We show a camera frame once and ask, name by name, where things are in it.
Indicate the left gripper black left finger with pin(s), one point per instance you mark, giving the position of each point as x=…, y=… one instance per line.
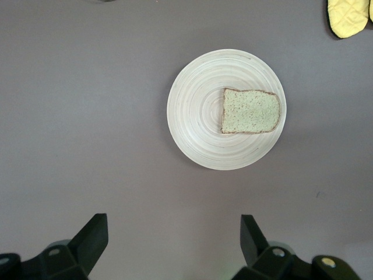
x=73, y=256

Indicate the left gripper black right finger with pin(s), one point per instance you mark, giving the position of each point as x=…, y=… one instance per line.
x=271, y=262

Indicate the brown bread toast slice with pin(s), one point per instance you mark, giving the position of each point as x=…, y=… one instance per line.
x=250, y=112

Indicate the round wooden plate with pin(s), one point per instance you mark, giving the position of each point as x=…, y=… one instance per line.
x=195, y=111

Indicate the table cover sheet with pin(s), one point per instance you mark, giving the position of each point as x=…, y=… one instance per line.
x=87, y=116

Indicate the yellow quilted oven mitt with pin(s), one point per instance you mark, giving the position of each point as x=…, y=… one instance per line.
x=371, y=8
x=346, y=17

